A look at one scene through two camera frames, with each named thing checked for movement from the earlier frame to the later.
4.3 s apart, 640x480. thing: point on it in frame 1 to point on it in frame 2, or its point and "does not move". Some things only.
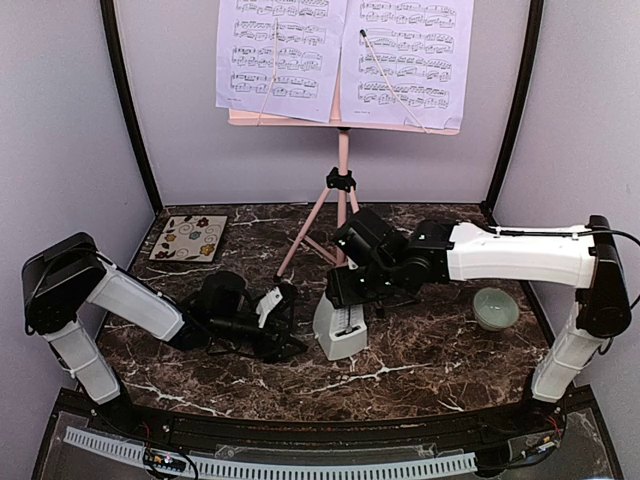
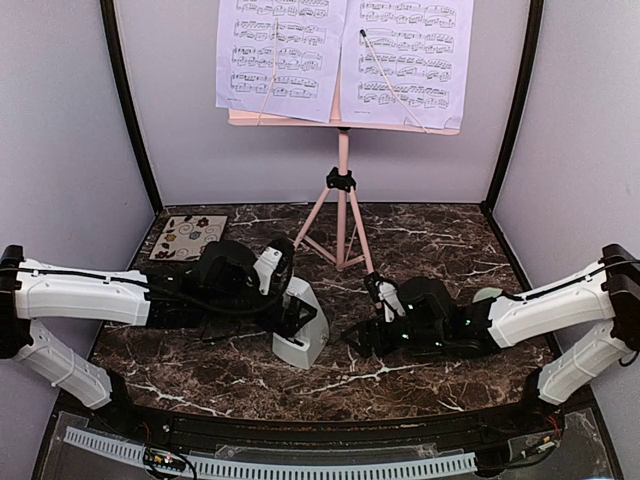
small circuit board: x=164 y=462 does not move
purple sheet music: x=310 y=41 does not move
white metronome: x=341 y=331 to x=308 y=341
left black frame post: x=109 y=13 does not move
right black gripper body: x=378 y=284 to x=427 y=337
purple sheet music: x=424 y=47 does not move
